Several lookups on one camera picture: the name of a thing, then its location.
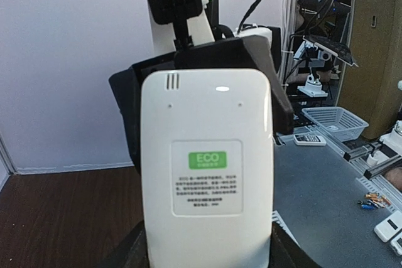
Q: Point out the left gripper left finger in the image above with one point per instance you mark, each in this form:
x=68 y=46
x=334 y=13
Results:
x=131 y=252

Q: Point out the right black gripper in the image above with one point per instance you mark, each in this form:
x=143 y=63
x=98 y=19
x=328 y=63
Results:
x=126 y=84

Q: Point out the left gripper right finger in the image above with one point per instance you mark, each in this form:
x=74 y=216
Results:
x=285 y=252

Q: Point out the white remote control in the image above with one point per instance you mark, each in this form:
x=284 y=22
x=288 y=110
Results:
x=207 y=168

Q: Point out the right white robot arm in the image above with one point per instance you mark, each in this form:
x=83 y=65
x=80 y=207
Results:
x=198 y=44

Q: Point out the pile of loose batteries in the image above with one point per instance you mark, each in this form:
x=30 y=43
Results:
x=373 y=201

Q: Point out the spare remote on bench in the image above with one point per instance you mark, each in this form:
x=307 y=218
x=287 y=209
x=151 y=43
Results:
x=309 y=140

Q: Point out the spare remote lower right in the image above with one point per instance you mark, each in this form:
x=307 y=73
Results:
x=389 y=227

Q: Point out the white plastic basket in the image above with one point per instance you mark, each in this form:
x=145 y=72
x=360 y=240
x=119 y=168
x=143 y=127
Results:
x=337 y=121

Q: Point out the left aluminium frame post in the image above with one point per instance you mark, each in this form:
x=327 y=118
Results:
x=6 y=158

